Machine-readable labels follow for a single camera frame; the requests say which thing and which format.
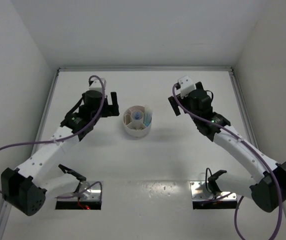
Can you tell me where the pink highlighter marker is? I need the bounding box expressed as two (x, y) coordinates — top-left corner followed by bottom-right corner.
(129, 105), (145, 112)

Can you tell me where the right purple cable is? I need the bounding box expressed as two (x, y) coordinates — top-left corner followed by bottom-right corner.
(172, 82), (284, 240)

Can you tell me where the purple cable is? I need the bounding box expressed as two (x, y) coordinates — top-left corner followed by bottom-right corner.
(0, 75), (107, 200)
(172, 82), (284, 240)

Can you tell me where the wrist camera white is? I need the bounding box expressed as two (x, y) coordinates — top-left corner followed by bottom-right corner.
(176, 75), (196, 99)
(88, 77), (103, 94)

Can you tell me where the blue highlighter marker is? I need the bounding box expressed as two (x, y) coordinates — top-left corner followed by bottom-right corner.
(143, 105), (153, 127)

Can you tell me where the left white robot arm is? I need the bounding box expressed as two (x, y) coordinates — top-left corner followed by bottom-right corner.
(1, 90), (120, 216)

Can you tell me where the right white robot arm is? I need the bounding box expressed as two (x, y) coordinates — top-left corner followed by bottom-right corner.
(168, 77), (286, 213)

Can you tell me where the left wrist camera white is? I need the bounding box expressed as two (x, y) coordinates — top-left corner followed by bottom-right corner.
(88, 77), (103, 94)

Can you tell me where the white round divided organizer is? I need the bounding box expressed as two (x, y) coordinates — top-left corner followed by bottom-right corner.
(122, 108), (153, 138)

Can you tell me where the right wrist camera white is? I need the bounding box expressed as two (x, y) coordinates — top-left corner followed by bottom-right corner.
(176, 75), (196, 99)

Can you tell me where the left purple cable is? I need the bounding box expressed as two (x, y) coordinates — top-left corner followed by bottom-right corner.
(0, 75), (107, 200)

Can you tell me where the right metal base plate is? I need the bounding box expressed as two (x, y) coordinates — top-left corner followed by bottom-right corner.
(189, 180), (237, 202)

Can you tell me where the metal base plate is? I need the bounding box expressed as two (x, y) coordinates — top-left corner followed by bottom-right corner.
(189, 180), (237, 202)
(56, 181), (103, 202)

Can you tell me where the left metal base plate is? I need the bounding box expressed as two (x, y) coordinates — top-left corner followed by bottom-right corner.
(56, 181), (103, 202)

